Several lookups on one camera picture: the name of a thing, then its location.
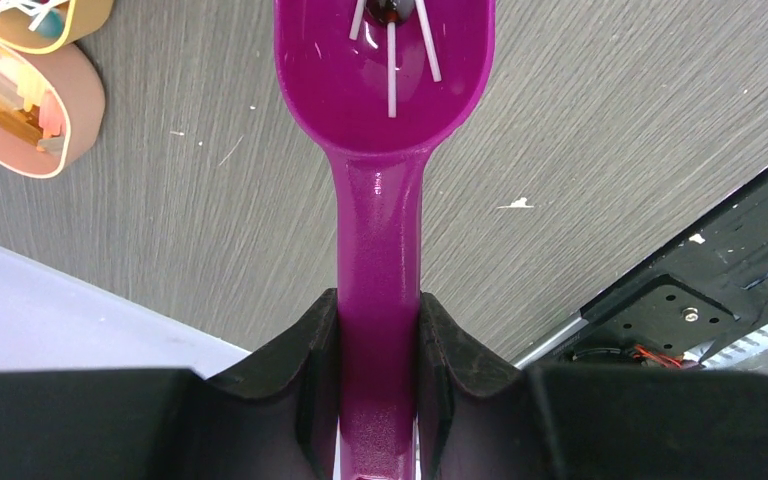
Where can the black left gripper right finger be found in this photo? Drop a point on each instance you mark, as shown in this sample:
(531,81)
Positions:
(482,418)

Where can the pink oval candy tray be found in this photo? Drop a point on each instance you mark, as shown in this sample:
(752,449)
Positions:
(51,110)

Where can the magenta plastic scoop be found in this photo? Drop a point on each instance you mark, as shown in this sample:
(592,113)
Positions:
(331,63)

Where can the yellow tray with ball lollipops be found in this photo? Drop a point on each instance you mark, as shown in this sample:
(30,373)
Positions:
(42,27)

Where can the dark ball lollipop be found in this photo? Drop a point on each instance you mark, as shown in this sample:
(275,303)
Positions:
(390,14)

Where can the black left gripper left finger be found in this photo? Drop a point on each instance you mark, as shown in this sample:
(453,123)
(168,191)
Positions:
(272,415)

